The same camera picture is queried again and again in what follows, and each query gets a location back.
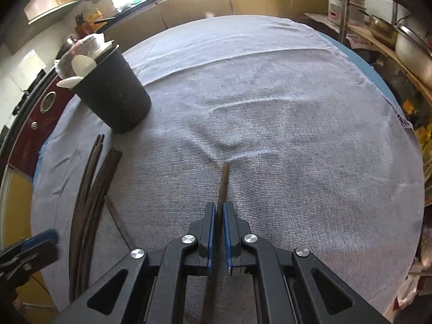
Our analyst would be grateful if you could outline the yellow lower cabinets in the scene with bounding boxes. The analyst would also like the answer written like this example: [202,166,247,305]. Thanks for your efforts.
[101,0,338,41]

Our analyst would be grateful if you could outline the yellow snack packet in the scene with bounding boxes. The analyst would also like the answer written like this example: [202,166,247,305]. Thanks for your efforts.
[401,101,432,156]

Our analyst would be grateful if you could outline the steel basin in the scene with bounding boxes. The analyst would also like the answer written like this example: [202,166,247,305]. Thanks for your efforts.
[393,23,432,75]

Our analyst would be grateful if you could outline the golden metal pot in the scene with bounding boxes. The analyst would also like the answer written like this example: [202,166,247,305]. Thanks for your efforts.
[359,8,400,46]

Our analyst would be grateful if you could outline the black utensil holder cup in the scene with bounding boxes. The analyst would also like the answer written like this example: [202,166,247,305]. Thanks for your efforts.
[72,44,152,134]

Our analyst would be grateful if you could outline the white kitchen appliance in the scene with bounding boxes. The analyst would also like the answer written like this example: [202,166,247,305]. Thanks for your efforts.
[327,0,367,28]

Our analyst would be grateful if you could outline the grey table cloth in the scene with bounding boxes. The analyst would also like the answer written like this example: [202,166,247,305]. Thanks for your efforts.
[30,15,425,324]

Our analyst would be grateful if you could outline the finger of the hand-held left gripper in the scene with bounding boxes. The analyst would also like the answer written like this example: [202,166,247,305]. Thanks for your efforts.
[17,243,60,276]
[18,229,59,252]

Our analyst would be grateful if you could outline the dark wooden chopstick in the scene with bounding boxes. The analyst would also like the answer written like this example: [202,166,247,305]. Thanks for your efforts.
[68,134,102,302]
[79,148,117,291]
[75,136,105,294]
[104,196,135,250]
[84,151,123,289]
[199,161,231,324]

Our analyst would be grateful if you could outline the yellow upper cabinet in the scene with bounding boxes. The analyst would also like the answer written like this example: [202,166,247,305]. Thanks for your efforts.
[23,0,82,25]

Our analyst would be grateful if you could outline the plastic-wrapped jar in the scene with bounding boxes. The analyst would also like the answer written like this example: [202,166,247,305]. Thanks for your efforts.
[55,34,115,78]

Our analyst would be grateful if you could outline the wooden knife block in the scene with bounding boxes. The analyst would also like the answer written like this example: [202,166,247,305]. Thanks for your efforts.
[75,13,89,39]

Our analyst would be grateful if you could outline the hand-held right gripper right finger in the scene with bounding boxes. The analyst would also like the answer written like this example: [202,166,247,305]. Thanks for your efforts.
[223,201,389,324]

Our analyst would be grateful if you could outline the yellow cabinet door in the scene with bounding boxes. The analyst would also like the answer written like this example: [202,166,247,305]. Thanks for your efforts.
[0,165,58,311]

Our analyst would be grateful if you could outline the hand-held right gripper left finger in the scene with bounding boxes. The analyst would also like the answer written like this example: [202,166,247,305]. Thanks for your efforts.
[50,202,217,324]

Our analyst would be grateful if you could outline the metal pole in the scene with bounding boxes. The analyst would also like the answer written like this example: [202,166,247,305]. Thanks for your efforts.
[342,0,351,44]

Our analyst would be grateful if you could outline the dark red oven cabinet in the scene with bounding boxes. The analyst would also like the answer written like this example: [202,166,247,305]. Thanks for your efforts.
[7,74,78,179]

